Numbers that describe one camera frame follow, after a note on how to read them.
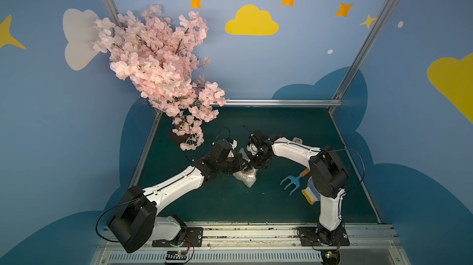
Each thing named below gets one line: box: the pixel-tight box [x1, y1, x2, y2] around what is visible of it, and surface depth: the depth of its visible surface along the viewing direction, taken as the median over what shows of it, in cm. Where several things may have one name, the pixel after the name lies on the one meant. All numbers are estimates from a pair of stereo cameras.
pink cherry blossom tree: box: [92, 5, 227, 151], surface depth 72 cm
